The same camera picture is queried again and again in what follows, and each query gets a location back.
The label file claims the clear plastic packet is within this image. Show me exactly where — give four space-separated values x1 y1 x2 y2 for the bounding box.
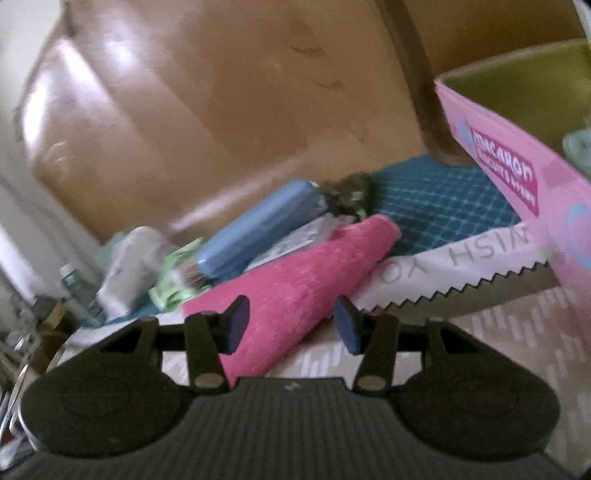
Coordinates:
245 213 342 273

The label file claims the white tissue packet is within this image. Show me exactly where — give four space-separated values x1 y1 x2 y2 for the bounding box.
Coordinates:
97 226 174 319

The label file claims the pale green soft item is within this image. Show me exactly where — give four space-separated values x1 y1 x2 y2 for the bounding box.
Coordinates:
562 129 591 178

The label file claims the pink towel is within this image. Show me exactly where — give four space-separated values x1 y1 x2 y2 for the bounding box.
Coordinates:
182 215 402 387

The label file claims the wooden headboard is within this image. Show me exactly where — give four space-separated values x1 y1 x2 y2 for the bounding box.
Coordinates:
14 0 587 245

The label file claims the dark wooden post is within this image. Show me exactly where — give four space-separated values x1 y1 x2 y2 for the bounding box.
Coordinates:
374 0 476 167

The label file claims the dark camouflage pouch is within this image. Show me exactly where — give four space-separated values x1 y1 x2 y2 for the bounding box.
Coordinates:
323 172 374 222

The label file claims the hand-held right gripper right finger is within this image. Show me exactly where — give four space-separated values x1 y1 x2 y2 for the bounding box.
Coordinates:
333 296 491 396

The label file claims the teal quilted mat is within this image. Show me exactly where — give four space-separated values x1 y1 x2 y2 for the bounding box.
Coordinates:
360 154 522 259

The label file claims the beige patterned bed sheet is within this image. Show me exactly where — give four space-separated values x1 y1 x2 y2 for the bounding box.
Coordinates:
161 277 591 472

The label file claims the green packet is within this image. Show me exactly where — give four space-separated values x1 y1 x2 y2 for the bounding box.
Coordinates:
148 237 213 311

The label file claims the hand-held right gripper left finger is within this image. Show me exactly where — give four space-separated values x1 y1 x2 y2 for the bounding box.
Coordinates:
99 295 251 394

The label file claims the pink cardboard box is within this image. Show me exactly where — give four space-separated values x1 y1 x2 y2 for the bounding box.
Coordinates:
434 39 591 319

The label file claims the small green-label bottle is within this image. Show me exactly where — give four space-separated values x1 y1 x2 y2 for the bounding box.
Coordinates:
58 263 105 324

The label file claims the blue soft case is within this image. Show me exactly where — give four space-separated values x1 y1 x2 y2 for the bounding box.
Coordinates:
196 179 324 280

